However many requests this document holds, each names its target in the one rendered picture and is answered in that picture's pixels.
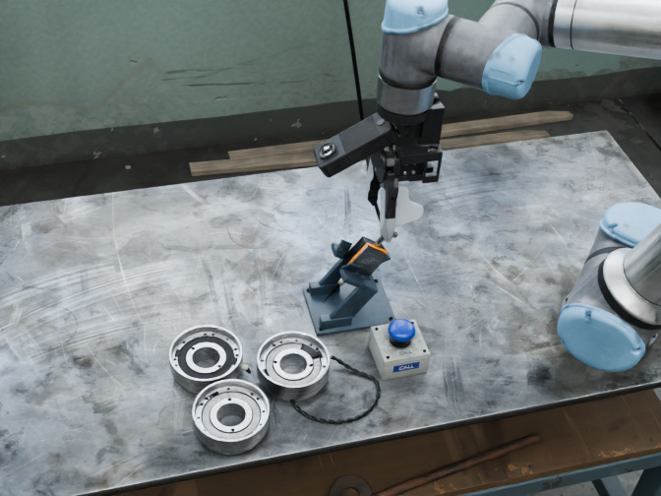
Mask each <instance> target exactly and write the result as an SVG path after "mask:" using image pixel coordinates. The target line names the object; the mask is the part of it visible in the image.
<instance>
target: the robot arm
mask: <svg viewBox="0 0 661 496"><path fill-rule="evenodd" d="M448 12H449V8H448V0H387V4H386V9H385V16H384V20H383V22H382V31H383V32H382V43H381V54H380V64H379V75H378V84H377V95H376V98H377V113H375V114H373V115H371V116H370V117H368V118H366V119H364V120H362V121H360V122H359V123H357V124H355V125H353V126H351V127H350V128H348V129H346V130H344V131H342V132H341V133H339V134H337V135H335V136H333V137H332V138H330V139H328V140H326V141H324V142H323V143H321V144H319V145H317V146H315V147H314V156H315V159H316V162H317V165H318V168H319V169H320V170H321V172H322V173H323V174H324V176H326V177H328V178H330V177H332V176H334V175H336V174H338V173H339V172H340V171H342V170H344V169H346V168H348V167H350V166H351V165H353V164H355V163H357V162H359V161H361V160H362V159H364V158H367V199H368V201H369V202H370V203H371V205H372V206H376V204H377V200H378V193H379V190H380V188H381V187H384V188H383V189H382V190H381V191H380V201H381V214H380V220H381V224H380V233H381V234H382V235H383V237H384V239H385V240H386V242H391V239H392V236H393V231H394V229H395V228H396V227H398V226H401V225H403V224H406V223H409V222H412V221H414V220H417V219H419V218H420V217H421V216H423V212H424V211H423V207H422V206H421V205H419V204H416V203H414V202H411V201H410V200H409V192H408V188H407V187H406V186H405V185H402V184H398V182H399V181H409V182H412V181H422V183H432V182H438V181H439V175H440V169H441V163H442V157H443V151H442V149H441V147H440V138H441V132H442V125H443V119H444V113H445V107H444V106H443V104H442V103H441V102H440V99H439V96H438V94H437V93H435V89H436V82H437V76H438V77H441V78H443V79H447V80H450V81H453V82H456V83H459V84H463V85H466V86H469V87H472V88H474V89H477V90H480V91H483V92H485V93H487V94H490V95H500V96H504V97H508V98H512V99H520V98H523V97H524V96H525V95H526V94H527V93H528V91H529V90H530V88H531V85H532V82H533V81H534V79H535V76H536V73H537V70H538V67H539V64H540V60H541V54H542V47H541V46H546V47H555V48H564V49H573V50H582V51H590V52H599V53H608V54H617V55H625V56H633V57H642V58H651V59H659V60H661V0H496V1H495V3H494V4H493V5H492V6H491V7H490V9H489V10H488V11H487V12H486V13H485V15H484V16H483V17H482V18H481V19H480V21H479V22H478V23H476V22H473V21H469V20H466V19H464V18H459V17H457V16H454V15H450V14H448ZM431 148H433V149H436V151H430V149H431ZM436 160H437V161H438V167H437V173H436V174H434V175H426V173H431V172H433V170H434V166H433V165H432V163H431V161H436ZM557 331H558V335H559V337H560V341H561V343H562V345H563V346H564V347H565V349H566V350H567V351H568V352H569V353H570V354H571V355H572V356H573V357H575V358H576V359H577V360H579V361H580V362H582V363H584V364H586V365H588V366H590V367H593V368H596V369H599V370H601V369H603V370H606V371H609V372H620V371H626V370H629V369H631V368H633V367H634V366H635V365H636V364H637V363H638V362H639V361H640V360H642V359H643V358H645V357H646V356H647V355H648V354H649V353H650V351H651V350H652V348H653V346H654V344H655V342H656V339H657V335H658V332H659V331H661V210H660V209H658V208H655V207H652V206H649V205H645V204H642V203H620V204H617V205H614V206H612V207H611V208H609V209H608V210H607V211H606V212H605V214H604V216H603V218H602V219H601V220H600V222H599V229H598V232H597V235H596V238H595V240H594V243H593V245H592V247H591V250H590V252H589V254H588V256H587V258H586V260H585V263H584V265H583V267H582V269H581V271H580V273H579V275H578V278H577V280H576V282H575V284H574V286H573V288H572V291H571V292H570V293H569V294H568V295H567V297H566V298H565V299H564V301H563V303H562V306H561V309H560V312H559V315H558V325H557Z"/></svg>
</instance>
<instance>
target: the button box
mask: <svg viewBox="0 0 661 496"><path fill-rule="evenodd" d="M408 321H410V322H411V323H412V324H413V325H414V327H415V330H416V332H415V336H414V338H413V339H412V340H410V341H396V340H394V339H392V338H391V337H390V335H389V332H388V329H389V324H384V325H380V326H374V327H371V331H370V338H369V348H370V351H371V354H372V356H373V359H374V361H375V364H376V367H377V369H378V372H379V374H380V377H381V380H382V382H384V381H388V380H394V379H399V378H405V377H410V376H416V375H421V374H427V370H428V364H429V359H430V351H429V348H428V345H426V343H425V341H424V339H423V337H422V334H421V332H420V330H419V327H418V325H417V323H416V321H415V319H414V320H408Z"/></svg>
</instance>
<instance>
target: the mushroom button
mask: <svg viewBox="0 0 661 496"><path fill-rule="evenodd" d="M388 332H389V335H390V337H391V338H392V339H394V340H396V341H410V340H412V339H413V338H414V336H415V332H416V330H415V327H414V325H413V324H412V323H411V322H410V321H408V320H406V319H396V320H393V321H392V322H391V323H390V324H389V329H388Z"/></svg>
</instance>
